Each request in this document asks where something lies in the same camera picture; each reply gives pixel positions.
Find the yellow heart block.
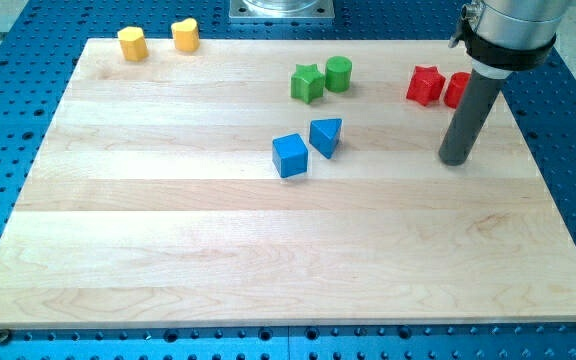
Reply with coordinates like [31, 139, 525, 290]
[171, 18, 200, 52]

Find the wooden board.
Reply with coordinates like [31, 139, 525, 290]
[0, 39, 576, 329]

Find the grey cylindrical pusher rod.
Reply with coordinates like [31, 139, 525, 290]
[438, 70, 505, 166]

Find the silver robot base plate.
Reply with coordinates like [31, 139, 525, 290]
[229, 0, 335, 20]

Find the red star block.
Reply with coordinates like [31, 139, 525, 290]
[406, 66, 446, 106]

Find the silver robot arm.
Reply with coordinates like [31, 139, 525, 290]
[438, 0, 571, 166]

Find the blue perforated table plate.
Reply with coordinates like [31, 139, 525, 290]
[0, 0, 576, 359]

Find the blue triangle block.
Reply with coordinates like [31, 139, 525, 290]
[309, 118, 342, 159]

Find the yellow hexagon block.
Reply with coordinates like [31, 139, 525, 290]
[117, 26, 149, 62]

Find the red cylinder block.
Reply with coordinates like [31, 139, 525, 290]
[443, 72, 470, 109]

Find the blue cube block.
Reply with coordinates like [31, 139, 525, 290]
[272, 133, 308, 178]

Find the green cylinder block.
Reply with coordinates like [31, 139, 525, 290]
[325, 56, 352, 93]

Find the green star block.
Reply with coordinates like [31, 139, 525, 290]
[290, 64, 325, 104]

